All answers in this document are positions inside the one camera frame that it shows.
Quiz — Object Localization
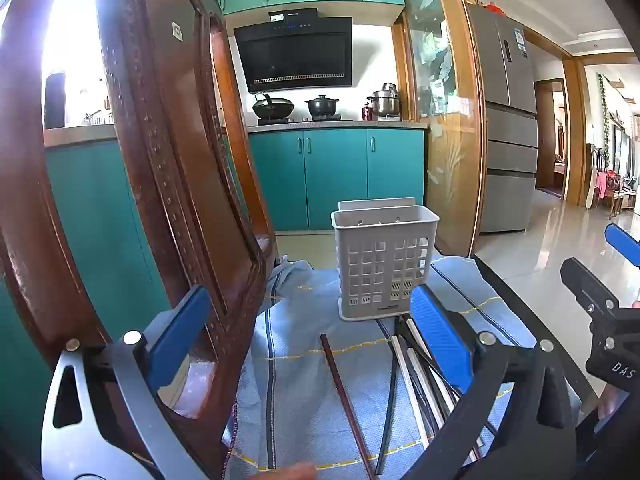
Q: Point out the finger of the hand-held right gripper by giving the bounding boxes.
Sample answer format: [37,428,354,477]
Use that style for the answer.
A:
[560,257,623,322]
[604,222,640,262]

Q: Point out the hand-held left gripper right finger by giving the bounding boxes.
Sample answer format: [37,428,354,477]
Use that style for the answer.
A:
[402,284,583,480]

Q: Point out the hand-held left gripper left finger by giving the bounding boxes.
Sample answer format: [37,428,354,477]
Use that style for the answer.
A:
[41,285,213,480]

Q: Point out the black chopstick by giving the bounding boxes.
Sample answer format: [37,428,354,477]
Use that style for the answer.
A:
[376,316,403,472]
[400,340,452,431]

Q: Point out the white plastic utensil basket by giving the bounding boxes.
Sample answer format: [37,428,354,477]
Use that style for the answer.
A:
[330,197,440,322]

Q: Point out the brown chopstick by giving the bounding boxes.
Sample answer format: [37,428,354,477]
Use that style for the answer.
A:
[320,333,376,480]

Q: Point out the person's right hand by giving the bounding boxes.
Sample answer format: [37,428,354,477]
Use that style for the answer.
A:
[595,299,640,421]

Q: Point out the wooden chairs with pink cloth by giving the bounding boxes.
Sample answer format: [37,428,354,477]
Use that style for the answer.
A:
[586,142,640,218]

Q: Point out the green hanging vine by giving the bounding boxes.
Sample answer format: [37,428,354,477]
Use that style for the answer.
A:
[597,74,612,171]

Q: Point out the blue striped cloth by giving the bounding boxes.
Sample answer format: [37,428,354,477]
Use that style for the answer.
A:
[222,254,583,480]

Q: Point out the teal side cabinet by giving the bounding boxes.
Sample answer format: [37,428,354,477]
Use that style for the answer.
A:
[0,125,176,466]

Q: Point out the silver refrigerator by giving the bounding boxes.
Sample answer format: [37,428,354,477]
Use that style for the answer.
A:
[467,4,540,235]

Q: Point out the carved wooden chair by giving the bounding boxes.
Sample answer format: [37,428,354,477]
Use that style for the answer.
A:
[0,0,281,480]

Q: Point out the wood-framed glass door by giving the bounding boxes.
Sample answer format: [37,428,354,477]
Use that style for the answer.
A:
[391,0,488,258]

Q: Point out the beige kitchen countertop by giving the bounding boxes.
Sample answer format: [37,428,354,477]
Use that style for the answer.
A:
[247,120,430,133]

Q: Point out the steel stockpot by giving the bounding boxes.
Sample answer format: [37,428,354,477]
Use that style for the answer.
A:
[366,82,402,117]

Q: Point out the black wok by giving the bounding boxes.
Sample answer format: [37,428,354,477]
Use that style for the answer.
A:
[251,92,296,121]

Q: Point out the gas stove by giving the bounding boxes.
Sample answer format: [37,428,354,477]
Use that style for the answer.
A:
[256,115,357,127]

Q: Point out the black lidded pot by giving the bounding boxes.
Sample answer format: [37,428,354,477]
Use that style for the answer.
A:
[305,94,341,117]

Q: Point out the black range hood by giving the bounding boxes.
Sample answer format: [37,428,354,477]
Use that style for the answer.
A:
[233,7,353,95]

